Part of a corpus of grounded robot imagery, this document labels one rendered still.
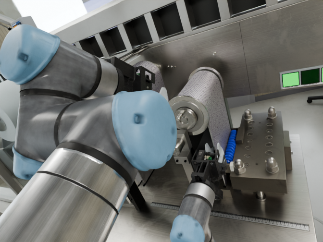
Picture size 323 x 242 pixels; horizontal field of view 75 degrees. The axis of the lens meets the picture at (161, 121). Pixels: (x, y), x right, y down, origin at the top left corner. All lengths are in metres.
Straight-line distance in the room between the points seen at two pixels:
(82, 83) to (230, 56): 0.69
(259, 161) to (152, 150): 0.63
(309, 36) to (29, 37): 0.81
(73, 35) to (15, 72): 0.98
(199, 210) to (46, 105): 0.39
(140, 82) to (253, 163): 0.50
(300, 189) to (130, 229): 0.62
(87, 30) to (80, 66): 0.87
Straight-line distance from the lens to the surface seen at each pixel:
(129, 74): 0.43
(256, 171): 0.75
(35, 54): 0.29
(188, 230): 0.51
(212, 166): 0.62
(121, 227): 0.93
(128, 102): 0.18
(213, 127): 0.72
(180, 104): 0.65
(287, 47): 0.90
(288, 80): 0.94
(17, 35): 0.31
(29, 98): 0.30
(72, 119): 0.22
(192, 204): 0.54
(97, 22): 1.14
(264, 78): 0.94
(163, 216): 0.87
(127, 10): 1.03
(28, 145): 0.29
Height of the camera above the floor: 1.55
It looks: 25 degrees down
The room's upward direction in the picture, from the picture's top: 21 degrees counter-clockwise
